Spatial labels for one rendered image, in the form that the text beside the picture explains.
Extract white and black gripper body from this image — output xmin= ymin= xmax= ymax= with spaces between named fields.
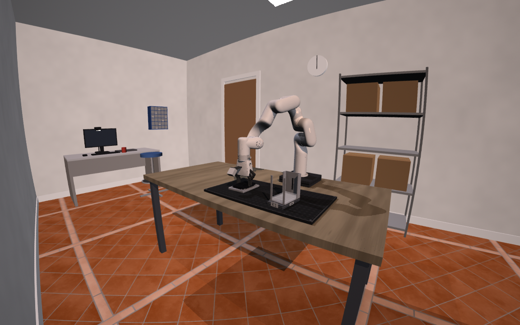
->
xmin=237 ymin=159 xmax=253 ymax=176

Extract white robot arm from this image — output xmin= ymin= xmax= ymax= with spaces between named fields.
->
xmin=238 ymin=95 xmax=316 ymax=177

